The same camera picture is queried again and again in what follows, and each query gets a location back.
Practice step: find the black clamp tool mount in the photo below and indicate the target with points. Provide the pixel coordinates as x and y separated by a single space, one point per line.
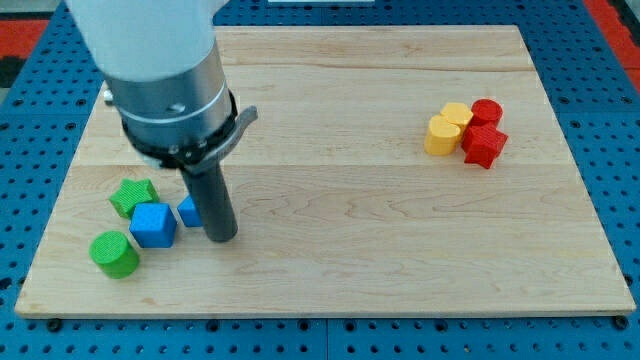
183 143

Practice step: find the yellow hexagon block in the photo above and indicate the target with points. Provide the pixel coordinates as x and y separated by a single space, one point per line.
458 114

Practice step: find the red cylinder block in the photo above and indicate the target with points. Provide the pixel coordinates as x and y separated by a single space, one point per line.
486 112

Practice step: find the green cylinder block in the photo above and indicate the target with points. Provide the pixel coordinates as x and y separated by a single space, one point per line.
113 254

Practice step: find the green star block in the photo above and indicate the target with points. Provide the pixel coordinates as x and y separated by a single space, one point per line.
130 194

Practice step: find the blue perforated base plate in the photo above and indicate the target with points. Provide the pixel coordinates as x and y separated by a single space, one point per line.
594 100

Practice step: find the small blue block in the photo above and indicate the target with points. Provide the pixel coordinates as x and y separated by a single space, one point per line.
188 213

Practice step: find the blue cube block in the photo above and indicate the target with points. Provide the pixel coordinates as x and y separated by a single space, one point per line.
153 225

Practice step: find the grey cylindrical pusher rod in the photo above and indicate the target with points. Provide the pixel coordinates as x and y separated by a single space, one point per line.
211 198

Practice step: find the red star block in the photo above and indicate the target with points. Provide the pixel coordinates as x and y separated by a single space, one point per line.
483 144

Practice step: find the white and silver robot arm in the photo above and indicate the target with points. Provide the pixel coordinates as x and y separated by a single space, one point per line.
161 62

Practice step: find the yellow heart block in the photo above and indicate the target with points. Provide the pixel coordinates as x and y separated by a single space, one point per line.
442 136

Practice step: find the light wooden board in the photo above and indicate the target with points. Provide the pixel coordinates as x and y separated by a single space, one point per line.
341 212

